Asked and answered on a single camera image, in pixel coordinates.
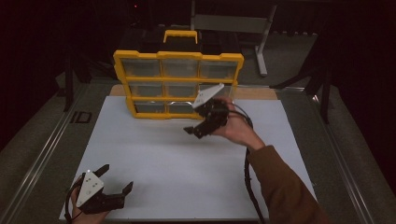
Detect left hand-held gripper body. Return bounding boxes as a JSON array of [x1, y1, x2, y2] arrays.
[[76, 171, 126, 215]]

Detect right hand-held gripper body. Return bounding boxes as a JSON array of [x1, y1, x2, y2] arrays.
[[191, 83, 230, 133]]

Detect yellow black drawer organizer cabinet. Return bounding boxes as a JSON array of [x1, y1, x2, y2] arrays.
[[112, 29, 246, 120]]

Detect person's left hand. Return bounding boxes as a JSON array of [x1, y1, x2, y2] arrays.
[[70, 177, 110, 224]]

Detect person's right hand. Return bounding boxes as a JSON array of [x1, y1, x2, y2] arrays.
[[214, 96, 266, 153]]

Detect white table board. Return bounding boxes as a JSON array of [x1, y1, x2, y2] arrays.
[[59, 95, 317, 222]]

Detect black stand legs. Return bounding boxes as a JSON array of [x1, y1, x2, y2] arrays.
[[63, 46, 94, 113], [270, 31, 332, 124]]

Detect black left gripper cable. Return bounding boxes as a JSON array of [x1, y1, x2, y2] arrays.
[[64, 179, 84, 224]]

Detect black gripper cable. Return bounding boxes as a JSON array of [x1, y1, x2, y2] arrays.
[[228, 102, 267, 224], [64, 179, 84, 224]]

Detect aluminium rail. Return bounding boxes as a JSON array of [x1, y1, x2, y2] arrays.
[[0, 83, 89, 224], [311, 92, 376, 224]]

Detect grey metal desk frame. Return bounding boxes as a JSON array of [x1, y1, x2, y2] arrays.
[[190, 0, 278, 77]]

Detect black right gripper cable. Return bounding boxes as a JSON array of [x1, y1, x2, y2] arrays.
[[228, 102, 267, 224]]

